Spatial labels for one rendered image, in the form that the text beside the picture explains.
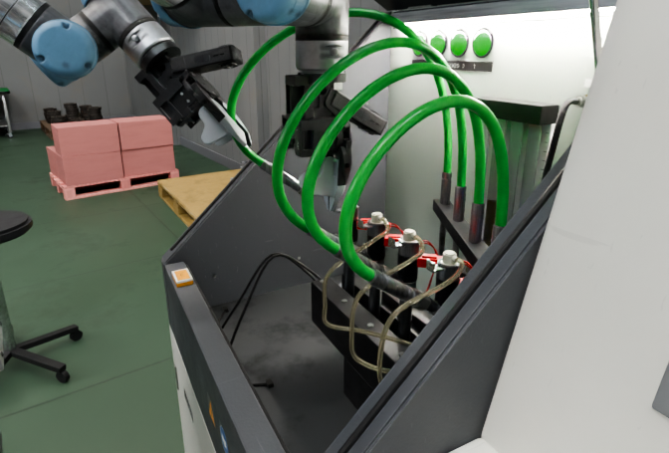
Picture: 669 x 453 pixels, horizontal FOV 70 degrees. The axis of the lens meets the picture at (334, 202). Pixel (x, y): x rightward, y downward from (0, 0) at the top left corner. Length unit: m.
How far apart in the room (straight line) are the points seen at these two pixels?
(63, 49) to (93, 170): 4.42
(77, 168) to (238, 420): 4.60
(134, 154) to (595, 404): 4.99
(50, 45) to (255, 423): 0.55
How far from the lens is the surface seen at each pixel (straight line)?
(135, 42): 0.87
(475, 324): 0.49
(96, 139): 5.11
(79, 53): 0.75
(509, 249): 0.50
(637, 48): 0.49
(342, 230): 0.48
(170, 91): 0.83
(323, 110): 0.70
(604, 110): 0.49
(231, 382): 0.68
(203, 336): 0.78
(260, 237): 1.07
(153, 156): 5.29
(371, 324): 0.73
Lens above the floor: 1.37
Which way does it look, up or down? 18 degrees down
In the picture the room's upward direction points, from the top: straight up
